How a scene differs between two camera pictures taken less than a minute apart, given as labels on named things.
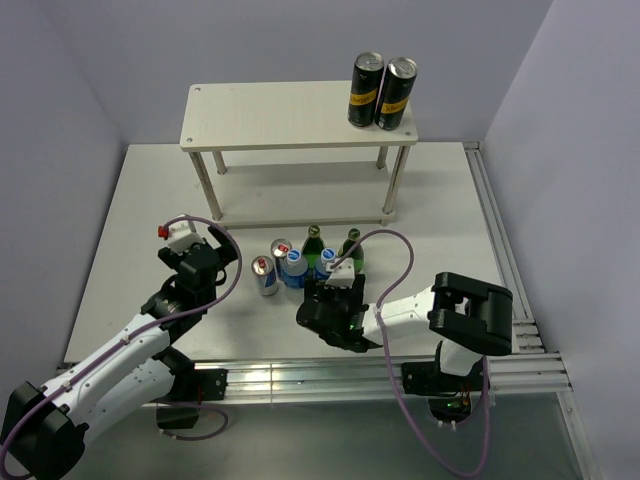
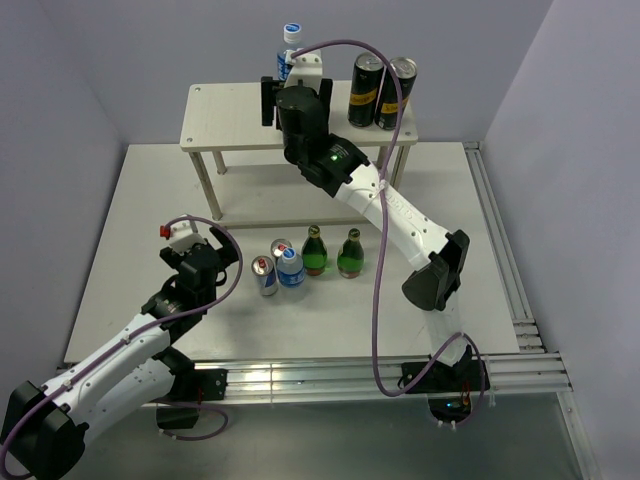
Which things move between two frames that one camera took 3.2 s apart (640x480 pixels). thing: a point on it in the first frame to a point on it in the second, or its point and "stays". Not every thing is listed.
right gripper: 317,286 to 267,101
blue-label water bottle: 327,256 to 292,39
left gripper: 227,252 stays
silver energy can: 262,267 stays
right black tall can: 395,91 stays
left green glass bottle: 312,248 stays
